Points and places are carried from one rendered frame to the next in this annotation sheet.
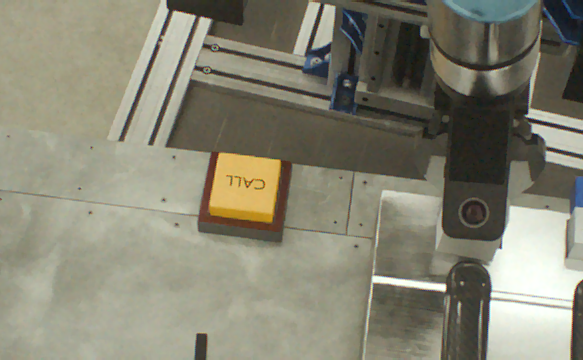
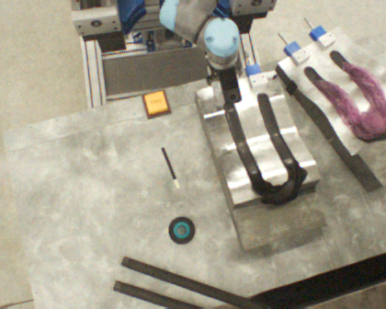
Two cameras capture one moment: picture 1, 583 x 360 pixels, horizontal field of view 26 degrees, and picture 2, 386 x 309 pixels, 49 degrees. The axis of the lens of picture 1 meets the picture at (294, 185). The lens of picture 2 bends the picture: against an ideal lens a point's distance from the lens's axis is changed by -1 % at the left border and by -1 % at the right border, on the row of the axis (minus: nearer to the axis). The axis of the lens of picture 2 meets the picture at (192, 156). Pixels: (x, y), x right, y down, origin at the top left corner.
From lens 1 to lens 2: 0.30 m
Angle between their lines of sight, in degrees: 18
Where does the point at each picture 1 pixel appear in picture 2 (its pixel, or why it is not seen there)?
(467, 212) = (232, 97)
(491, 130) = (231, 74)
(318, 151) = (149, 67)
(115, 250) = (128, 134)
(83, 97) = (66, 74)
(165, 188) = (132, 110)
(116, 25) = (64, 47)
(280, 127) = (135, 63)
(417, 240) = (211, 101)
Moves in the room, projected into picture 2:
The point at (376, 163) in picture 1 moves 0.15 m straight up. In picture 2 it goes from (167, 63) to (166, 48)
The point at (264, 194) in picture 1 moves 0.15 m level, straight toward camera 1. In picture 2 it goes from (162, 103) to (180, 144)
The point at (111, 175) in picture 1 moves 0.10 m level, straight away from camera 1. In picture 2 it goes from (116, 113) to (99, 90)
